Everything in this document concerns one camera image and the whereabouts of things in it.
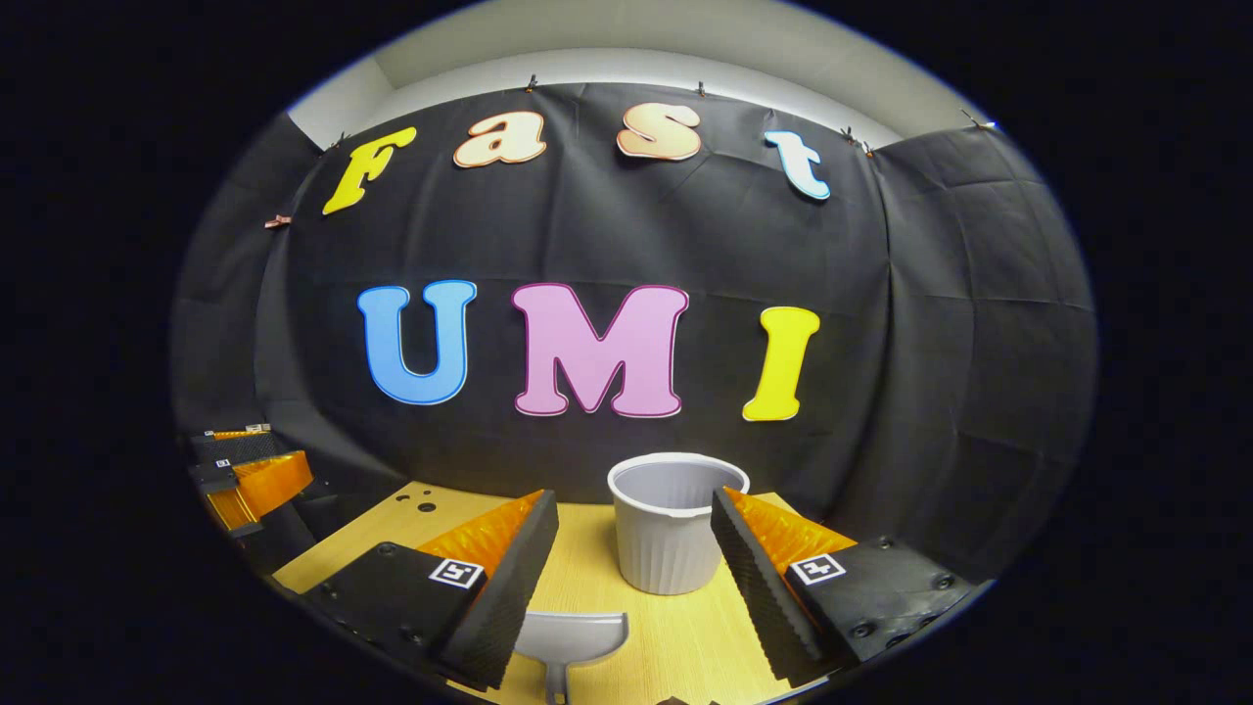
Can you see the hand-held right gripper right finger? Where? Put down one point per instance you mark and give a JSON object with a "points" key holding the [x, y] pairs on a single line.
{"points": [[759, 597]]}

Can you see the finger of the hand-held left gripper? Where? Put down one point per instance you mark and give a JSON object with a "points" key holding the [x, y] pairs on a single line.
{"points": [[274, 485], [240, 447]]}

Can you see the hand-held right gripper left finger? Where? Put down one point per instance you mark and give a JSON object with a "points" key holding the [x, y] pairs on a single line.
{"points": [[509, 597]]}

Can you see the grey plastic dustpan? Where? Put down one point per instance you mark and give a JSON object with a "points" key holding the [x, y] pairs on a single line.
{"points": [[573, 636]]}

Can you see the white ribbed garbage bin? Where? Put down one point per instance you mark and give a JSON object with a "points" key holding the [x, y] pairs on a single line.
{"points": [[671, 539]]}

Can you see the wooden desktop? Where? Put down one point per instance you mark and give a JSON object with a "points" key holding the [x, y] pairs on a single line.
{"points": [[666, 636]]}

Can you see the copper backdrop clip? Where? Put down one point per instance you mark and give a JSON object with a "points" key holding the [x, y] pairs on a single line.
{"points": [[277, 221]]}

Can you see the black backdrop cloth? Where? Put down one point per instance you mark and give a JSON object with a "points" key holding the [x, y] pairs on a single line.
{"points": [[734, 245]]}

